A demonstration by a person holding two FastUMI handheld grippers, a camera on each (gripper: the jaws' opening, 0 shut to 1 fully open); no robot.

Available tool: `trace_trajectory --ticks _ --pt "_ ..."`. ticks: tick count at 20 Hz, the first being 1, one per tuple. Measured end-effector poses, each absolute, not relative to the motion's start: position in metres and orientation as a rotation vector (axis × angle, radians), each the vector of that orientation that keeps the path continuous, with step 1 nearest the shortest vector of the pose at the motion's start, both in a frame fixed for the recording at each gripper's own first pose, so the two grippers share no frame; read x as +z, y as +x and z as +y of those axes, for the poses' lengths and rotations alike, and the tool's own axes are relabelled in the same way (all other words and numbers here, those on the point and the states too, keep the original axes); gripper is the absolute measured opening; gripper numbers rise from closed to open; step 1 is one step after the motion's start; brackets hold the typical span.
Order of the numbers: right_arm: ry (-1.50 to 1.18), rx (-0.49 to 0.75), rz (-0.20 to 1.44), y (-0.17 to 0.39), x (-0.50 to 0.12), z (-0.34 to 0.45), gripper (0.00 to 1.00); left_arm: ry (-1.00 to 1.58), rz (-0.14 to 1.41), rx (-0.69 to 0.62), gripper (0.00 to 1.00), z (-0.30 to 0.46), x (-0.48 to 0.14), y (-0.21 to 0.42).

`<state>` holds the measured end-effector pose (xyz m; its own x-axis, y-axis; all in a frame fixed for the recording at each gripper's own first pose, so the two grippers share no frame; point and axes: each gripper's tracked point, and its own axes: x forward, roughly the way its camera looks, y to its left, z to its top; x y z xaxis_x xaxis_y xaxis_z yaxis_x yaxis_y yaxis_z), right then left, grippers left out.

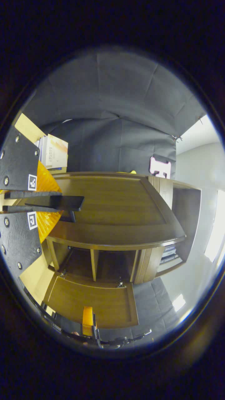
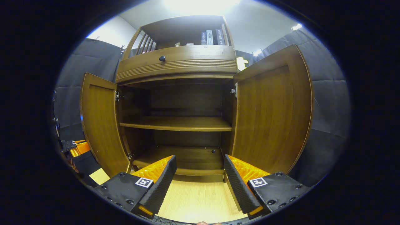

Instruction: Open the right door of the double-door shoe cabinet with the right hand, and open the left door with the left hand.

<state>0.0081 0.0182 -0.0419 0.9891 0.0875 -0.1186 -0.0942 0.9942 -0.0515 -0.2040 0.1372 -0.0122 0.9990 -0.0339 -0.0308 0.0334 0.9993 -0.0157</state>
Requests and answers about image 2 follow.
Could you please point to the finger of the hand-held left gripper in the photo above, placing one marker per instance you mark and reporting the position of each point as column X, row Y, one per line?
column 80, row 141
column 82, row 149

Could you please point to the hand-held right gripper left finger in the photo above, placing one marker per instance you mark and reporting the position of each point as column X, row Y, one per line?
column 161, row 190

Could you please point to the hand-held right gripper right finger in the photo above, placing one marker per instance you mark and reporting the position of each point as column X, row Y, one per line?
column 239, row 190

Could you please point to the wooden shoe cabinet door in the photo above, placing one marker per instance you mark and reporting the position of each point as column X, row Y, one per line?
column 268, row 118
column 101, row 125

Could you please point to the wooden double-door shoe cabinet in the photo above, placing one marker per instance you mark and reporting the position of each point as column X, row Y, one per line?
column 187, row 100

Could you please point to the metal door hinge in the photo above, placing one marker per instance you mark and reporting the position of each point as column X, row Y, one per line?
column 233, row 90
column 117, row 96
column 130, row 156

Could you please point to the wooden inner cabinet shelf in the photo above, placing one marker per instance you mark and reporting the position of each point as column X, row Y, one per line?
column 178, row 123

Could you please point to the black round drawer knob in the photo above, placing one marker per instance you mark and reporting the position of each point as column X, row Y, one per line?
column 162, row 58

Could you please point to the small ceiling light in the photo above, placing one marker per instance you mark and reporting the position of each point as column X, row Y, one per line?
column 257, row 53

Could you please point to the grey upright book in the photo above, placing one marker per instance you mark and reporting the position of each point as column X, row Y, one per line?
column 209, row 37

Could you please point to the large ceiling light panel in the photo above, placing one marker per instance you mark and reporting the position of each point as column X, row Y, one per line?
column 201, row 3

